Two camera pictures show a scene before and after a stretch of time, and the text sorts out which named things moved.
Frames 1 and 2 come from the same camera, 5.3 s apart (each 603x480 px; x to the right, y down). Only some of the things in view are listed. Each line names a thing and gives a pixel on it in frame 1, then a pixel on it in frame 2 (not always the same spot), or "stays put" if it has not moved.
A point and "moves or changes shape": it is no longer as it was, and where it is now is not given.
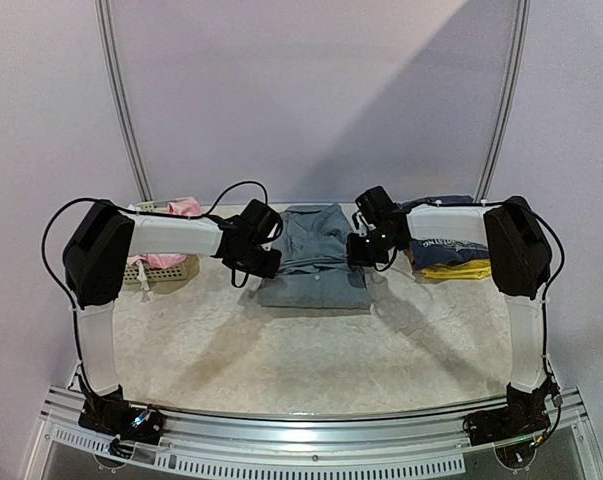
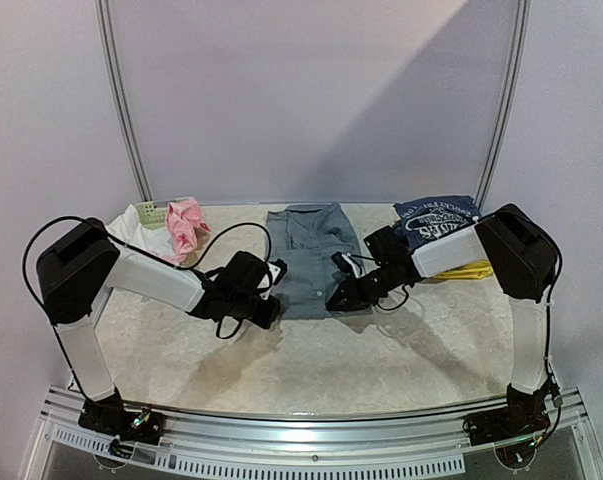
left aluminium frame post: [118, 101] stays put
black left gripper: [269, 269] → [264, 320]
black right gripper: [360, 250] → [360, 289]
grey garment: [314, 271] moves or changes shape
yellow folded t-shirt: [471, 269] stays put
